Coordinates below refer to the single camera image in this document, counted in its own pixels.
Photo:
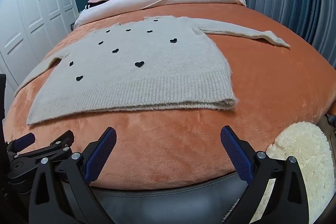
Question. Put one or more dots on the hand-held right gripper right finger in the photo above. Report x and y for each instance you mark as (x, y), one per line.
(236, 157)

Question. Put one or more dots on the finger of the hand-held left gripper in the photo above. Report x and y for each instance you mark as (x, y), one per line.
(59, 144)
(25, 140)

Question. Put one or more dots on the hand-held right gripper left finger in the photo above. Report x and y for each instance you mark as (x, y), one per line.
(101, 157)

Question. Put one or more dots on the beige sweater with black hearts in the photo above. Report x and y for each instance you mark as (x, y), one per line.
(131, 74)

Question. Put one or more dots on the cream fluffy rug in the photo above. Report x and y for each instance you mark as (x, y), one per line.
(302, 161)

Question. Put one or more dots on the orange plush blanket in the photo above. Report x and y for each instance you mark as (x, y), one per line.
(170, 150)

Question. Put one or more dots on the white wardrobe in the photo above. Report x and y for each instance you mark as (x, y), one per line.
(29, 19)

